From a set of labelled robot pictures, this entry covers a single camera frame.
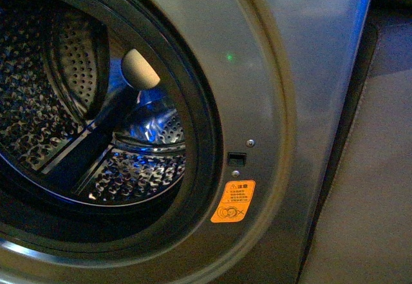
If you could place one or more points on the grey front-load washing machine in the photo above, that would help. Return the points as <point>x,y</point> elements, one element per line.
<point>103,183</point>

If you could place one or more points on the orange warning sticker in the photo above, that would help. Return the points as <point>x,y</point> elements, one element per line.
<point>235,201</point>

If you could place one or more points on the grey round drum hub cap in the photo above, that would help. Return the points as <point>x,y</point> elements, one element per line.
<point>138,73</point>

